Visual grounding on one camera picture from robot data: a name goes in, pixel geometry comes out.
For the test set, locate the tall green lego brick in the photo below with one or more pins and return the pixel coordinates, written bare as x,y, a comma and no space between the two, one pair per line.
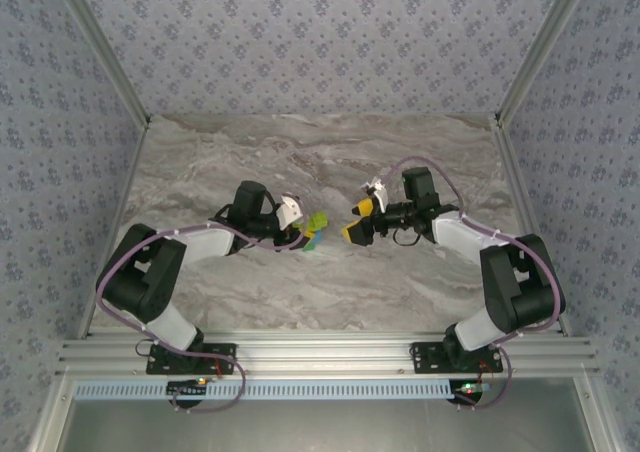
309,246

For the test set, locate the long green lego brick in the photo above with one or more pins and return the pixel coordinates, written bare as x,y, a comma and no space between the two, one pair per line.
318,219

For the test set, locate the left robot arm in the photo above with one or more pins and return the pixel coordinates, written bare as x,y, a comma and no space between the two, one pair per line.
145,277

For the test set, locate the grey metal panel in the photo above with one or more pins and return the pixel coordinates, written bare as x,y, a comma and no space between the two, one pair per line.
325,422

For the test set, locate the small circuit board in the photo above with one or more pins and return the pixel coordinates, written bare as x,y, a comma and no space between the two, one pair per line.
470,388
187,387

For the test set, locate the narrow aluminium side rail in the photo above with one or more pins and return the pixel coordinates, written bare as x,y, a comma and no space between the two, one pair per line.
114,232

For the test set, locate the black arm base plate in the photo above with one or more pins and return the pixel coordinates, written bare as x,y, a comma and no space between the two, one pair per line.
425,357
220,357

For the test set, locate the aluminium frame post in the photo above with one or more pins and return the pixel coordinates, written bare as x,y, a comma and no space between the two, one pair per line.
103,47
542,47

